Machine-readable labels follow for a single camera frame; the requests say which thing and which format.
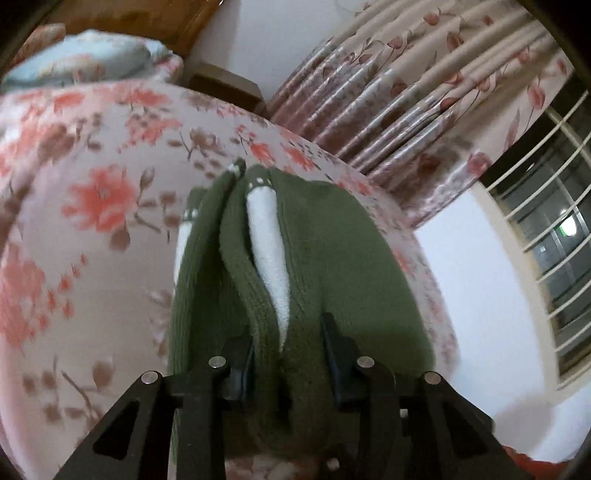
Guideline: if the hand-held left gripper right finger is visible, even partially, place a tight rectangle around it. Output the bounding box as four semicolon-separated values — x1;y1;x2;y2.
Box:
320;312;532;480

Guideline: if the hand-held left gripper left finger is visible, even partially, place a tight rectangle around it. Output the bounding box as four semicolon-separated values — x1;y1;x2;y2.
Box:
53;336;254;480

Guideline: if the green and white knit sweater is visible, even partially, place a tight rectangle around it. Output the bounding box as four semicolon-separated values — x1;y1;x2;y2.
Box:
167;159;437;480

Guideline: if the pink floral blanket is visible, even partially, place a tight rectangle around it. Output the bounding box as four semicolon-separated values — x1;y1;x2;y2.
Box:
0;78;460;480

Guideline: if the red cloth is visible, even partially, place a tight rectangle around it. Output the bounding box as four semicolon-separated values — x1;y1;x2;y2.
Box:
505;450;566;480

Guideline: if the window with white grille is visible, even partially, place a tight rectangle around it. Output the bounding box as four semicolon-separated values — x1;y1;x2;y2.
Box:
480;95;591;393

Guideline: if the floral striped curtain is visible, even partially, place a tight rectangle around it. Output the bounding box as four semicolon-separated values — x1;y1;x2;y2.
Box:
268;0;575;229

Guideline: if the dark wooden nightstand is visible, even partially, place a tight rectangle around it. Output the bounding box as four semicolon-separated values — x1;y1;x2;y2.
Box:
185;62;267;116

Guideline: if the light blue floral bed sheet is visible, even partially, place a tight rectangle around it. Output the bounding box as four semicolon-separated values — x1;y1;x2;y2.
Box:
139;39;185;85

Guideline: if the folded light blue quilt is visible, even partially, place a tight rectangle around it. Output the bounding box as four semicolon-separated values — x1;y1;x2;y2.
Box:
0;30;153;90

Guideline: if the glossy wooden headboard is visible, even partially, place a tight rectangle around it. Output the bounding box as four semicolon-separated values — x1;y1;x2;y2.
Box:
28;0;232;58

